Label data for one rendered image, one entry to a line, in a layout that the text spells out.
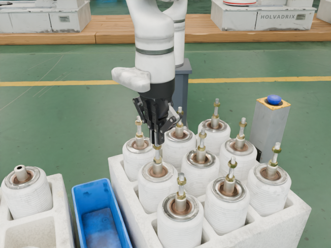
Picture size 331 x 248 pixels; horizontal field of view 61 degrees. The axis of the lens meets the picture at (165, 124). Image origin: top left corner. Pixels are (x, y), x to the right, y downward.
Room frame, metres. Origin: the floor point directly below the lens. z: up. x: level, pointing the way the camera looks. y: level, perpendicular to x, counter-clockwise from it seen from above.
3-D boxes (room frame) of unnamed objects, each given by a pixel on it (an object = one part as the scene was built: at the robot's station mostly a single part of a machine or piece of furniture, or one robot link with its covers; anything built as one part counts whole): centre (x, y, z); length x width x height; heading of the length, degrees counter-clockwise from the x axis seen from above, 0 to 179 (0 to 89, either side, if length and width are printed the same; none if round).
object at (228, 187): (0.45, -0.14, 0.26); 0.02 x 0.02 x 0.03
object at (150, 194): (0.51, 0.02, 0.16); 0.10 x 0.10 x 0.18
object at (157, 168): (0.51, 0.02, 0.26); 0.02 x 0.02 x 0.03
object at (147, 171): (0.51, 0.02, 0.25); 0.08 x 0.08 x 0.01
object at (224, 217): (0.45, -0.14, 0.16); 0.10 x 0.10 x 0.18
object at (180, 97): (1.12, -0.03, 0.15); 0.15 x 0.15 x 0.30; 2
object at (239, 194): (0.45, -0.14, 0.25); 0.08 x 0.08 x 0.01
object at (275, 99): (0.75, -0.32, 0.32); 0.04 x 0.04 x 0.02
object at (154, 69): (0.50, 0.03, 0.52); 0.11 x 0.09 x 0.06; 134
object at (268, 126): (0.75, -0.32, 0.16); 0.07 x 0.07 x 0.31; 25
